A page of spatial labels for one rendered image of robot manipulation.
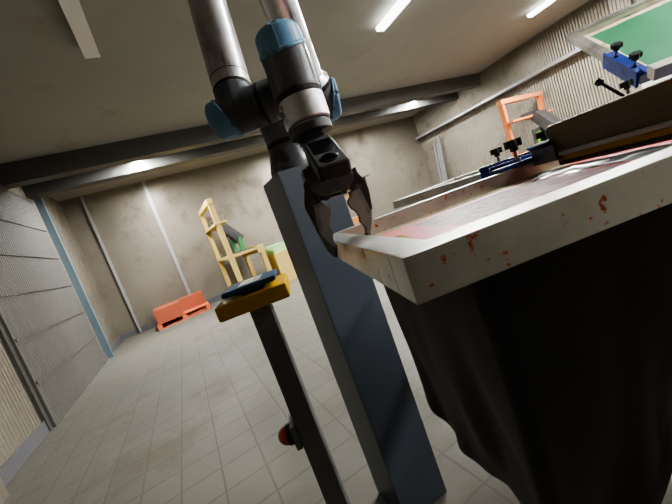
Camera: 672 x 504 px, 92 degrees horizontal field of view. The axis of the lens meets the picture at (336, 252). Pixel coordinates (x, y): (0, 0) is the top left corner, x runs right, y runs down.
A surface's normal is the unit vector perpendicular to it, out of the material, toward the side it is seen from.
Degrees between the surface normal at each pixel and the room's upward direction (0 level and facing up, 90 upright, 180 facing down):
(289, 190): 90
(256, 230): 90
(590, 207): 90
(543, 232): 90
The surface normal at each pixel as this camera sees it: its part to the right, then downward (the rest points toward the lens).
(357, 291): 0.43, -0.04
